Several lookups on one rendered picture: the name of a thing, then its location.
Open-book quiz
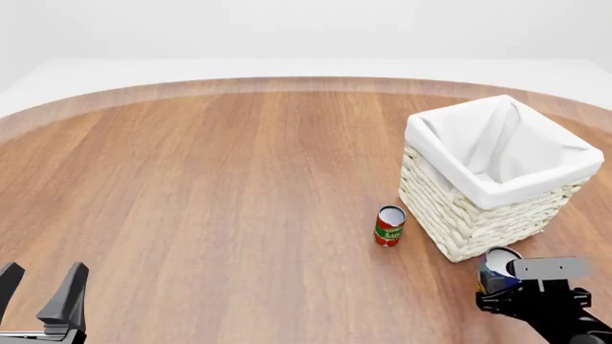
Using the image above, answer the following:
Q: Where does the dark blue soup can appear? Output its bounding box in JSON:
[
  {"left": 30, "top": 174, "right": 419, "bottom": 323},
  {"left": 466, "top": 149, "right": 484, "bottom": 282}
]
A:
[{"left": 477, "top": 246, "right": 525, "bottom": 295}]

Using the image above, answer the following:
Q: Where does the red tomato sauce can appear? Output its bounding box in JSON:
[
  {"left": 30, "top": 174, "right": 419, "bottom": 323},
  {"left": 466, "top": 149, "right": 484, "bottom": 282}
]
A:
[{"left": 373, "top": 204, "right": 407, "bottom": 249}]

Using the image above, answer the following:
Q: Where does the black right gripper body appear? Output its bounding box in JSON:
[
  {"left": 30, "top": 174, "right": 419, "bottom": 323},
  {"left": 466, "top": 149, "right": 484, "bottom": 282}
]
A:
[{"left": 474, "top": 278, "right": 594, "bottom": 321}]

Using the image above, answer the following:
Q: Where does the wicker basket with white liner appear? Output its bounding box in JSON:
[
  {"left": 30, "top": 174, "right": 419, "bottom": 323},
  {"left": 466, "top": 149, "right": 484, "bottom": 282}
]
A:
[{"left": 397, "top": 94, "right": 606, "bottom": 264}]

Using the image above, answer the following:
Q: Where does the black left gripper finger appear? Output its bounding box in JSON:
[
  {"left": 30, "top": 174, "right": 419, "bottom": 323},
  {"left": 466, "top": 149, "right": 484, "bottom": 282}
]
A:
[
  {"left": 35, "top": 261, "right": 91, "bottom": 335},
  {"left": 0, "top": 261, "right": 26, "bottom": 324}
]

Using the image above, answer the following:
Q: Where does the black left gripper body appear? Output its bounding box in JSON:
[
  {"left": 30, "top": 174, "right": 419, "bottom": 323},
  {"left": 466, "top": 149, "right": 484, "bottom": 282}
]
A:
[{"left": 0, "top": 324, "right": 89, "bottom": 344}]

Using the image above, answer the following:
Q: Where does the grey plate on black stalk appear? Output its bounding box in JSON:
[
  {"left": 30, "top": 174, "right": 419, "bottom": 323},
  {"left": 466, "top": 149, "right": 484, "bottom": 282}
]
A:
[{"left": 506, "top": 255, "right": 591, "bottom": 293}]

